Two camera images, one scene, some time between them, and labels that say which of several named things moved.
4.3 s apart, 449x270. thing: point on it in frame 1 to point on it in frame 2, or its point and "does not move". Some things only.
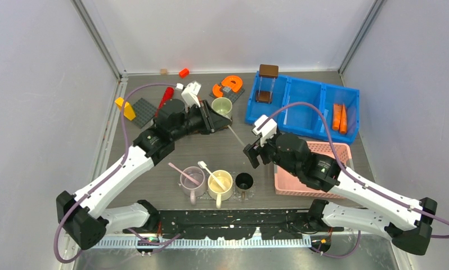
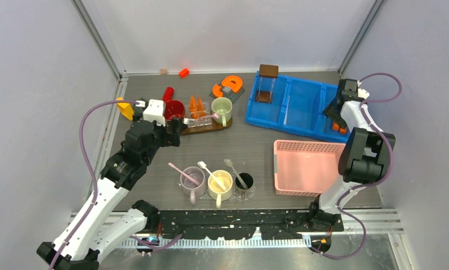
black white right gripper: [259, 147] to [330, 112]
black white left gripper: [211, 120] to [169, 138]
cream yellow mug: [215, 190] does not move
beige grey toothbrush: [236, 135] to [228, 162]
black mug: [243, 181] does not move
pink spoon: [189, 178] does not move
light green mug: [221, 105] does not move
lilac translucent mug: [191, 188] does not move
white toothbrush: [202, 165] does not move
